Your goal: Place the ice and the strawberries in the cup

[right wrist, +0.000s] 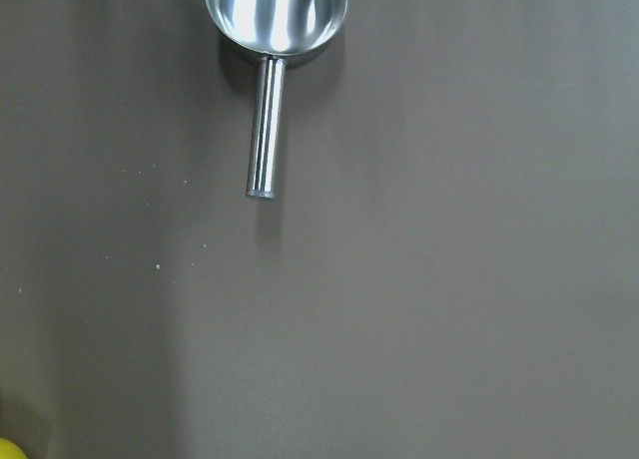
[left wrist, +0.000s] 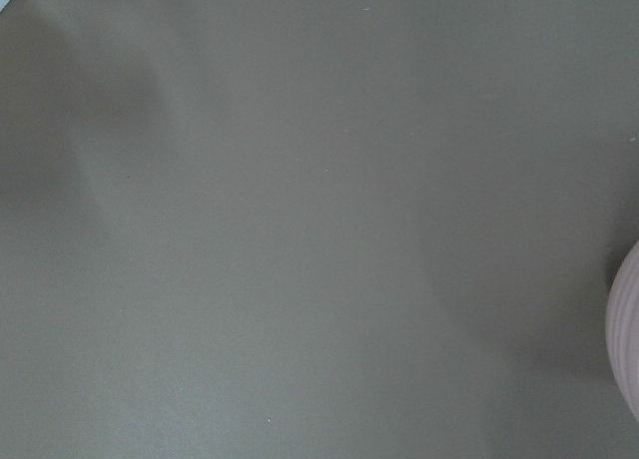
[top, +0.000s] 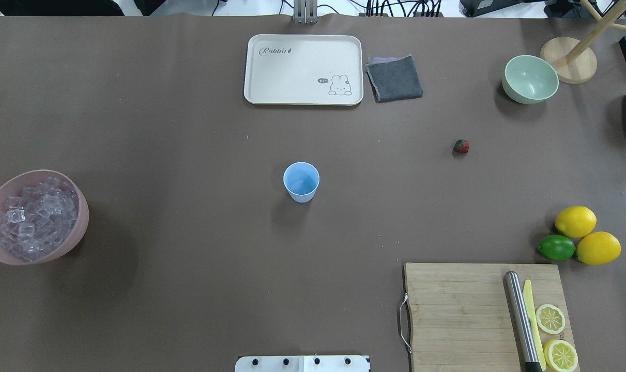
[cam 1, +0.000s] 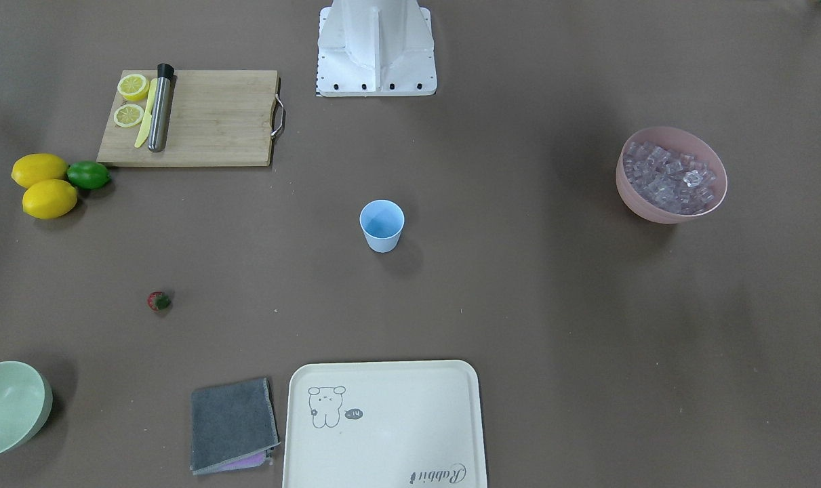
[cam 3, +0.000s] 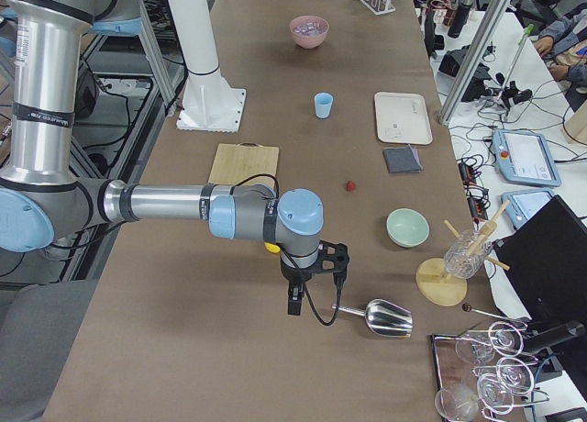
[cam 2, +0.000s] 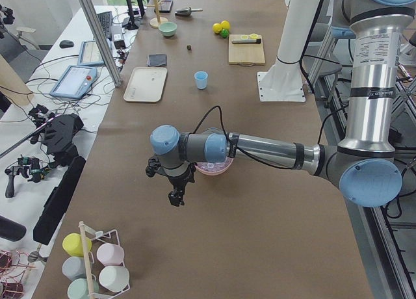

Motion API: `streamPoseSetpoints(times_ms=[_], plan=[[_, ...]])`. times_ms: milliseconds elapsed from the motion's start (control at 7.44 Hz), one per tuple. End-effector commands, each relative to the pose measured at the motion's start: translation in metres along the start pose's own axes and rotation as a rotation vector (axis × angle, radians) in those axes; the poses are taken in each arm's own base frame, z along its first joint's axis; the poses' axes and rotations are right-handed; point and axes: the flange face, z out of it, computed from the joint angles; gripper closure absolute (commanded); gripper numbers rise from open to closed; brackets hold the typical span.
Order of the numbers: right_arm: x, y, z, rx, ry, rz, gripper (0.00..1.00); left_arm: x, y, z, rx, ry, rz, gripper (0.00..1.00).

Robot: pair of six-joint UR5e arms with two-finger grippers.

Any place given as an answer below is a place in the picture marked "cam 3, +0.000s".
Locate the pink bowl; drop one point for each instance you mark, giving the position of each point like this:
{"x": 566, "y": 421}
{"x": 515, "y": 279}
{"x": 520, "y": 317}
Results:
{"x": 308, "y": 32}

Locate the wooden cup tree stand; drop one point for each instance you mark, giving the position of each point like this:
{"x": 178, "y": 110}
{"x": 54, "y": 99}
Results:
{"x": 443, "y": 281}

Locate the clear glass mug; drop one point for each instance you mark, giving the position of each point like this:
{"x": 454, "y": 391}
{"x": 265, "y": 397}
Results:
{"x": 456, "y": 260}

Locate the aluminium frame post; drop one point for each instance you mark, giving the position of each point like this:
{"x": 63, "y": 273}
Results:
{"x": 482, "y": 37}

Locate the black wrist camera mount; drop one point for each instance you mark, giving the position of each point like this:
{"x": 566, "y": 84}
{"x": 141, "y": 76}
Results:
{"x": 332, "y": 258}

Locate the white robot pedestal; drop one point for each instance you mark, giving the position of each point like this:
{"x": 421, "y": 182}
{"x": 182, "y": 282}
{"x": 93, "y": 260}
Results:
{"x": 209, "y": 102}

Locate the wooden cutting board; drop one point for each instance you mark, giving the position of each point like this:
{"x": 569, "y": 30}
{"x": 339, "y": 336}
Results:
{"x": 234, "y": 163}

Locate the blue teach pendant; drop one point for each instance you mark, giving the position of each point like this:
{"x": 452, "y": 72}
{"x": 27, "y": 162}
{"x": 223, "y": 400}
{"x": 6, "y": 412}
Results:
{"x": 524, "y": 158}
{"x": 524, "y": 204}

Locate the yellow lemon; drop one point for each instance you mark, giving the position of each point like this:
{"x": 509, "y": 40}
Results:
{"x": 272, "y": 248}

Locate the light blue plastic cup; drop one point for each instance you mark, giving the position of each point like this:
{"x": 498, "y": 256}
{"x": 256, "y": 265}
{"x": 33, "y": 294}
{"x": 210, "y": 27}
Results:
{"x": 323, "y": 104}

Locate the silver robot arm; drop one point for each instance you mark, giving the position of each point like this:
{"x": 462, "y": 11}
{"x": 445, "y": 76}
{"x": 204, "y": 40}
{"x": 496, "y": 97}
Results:
{"x": 42, "y": 200}

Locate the black laptop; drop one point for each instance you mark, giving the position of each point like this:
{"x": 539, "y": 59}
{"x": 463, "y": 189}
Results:
{"x": 547, "y": 259}

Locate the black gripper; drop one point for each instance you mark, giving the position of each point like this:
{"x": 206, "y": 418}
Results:
{"x": 293, "y": 274}

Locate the wine glass rack tray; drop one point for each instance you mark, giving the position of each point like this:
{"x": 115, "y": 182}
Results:
{"x": 483, "y": 374}

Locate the mint green bowl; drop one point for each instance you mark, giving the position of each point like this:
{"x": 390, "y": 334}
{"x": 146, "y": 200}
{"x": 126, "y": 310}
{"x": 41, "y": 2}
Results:
{"x": 407, "y": 228}

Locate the metal ice scoop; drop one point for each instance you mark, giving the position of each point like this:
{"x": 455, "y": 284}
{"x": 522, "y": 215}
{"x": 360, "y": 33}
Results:
{"x": 383, "y": 318}

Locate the red strawberry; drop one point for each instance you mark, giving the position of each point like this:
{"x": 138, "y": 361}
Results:
{"x": 350, "y": 186}

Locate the cream rabbit tray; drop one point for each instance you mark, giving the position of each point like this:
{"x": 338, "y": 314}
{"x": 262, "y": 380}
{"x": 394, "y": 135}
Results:
{"x": 402, "y": 118}

